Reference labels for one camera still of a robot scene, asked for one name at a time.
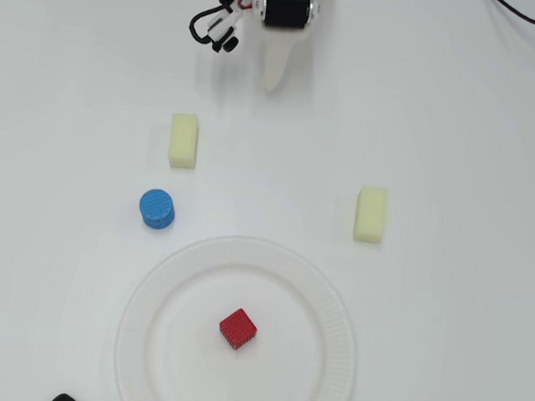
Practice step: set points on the white wrist camera black lens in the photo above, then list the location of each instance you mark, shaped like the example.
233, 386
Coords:
222, 24

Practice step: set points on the pale yellow foam block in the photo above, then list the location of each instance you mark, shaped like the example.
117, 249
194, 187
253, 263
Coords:
370, 215
183, 140

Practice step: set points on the blue cylinder block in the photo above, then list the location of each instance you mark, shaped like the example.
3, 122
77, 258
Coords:
156, 209

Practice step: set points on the red cube block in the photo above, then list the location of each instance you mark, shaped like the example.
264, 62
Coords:
237, 329

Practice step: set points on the white tapered gripper finger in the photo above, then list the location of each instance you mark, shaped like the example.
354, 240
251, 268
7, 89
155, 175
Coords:
276, 57

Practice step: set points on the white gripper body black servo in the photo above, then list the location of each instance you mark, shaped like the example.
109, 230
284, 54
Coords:
286, 12

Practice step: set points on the white disposable plate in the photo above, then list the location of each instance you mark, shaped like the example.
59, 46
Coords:
179, 334

